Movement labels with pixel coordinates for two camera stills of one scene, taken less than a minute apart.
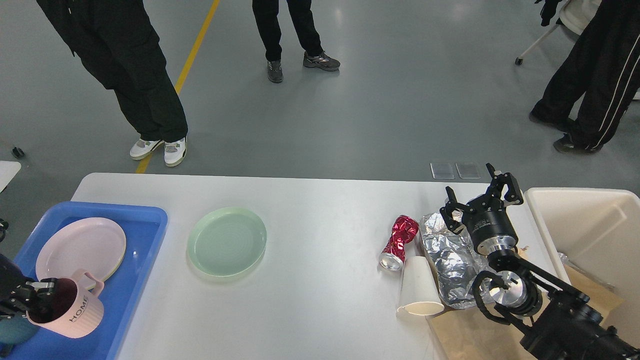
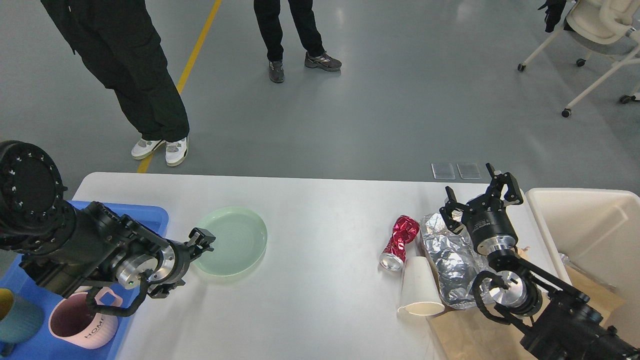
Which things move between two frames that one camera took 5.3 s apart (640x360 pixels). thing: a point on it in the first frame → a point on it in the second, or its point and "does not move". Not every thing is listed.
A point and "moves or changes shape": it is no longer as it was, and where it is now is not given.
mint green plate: x=226 y=242 does not move
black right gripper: x=491 y=229 does not move
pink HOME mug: x=74 y=310 moves or changes shape
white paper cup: x=418 y=293 does not move
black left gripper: x=11 y=276 → x=164 y=266
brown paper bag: x=471 y=334 does not move
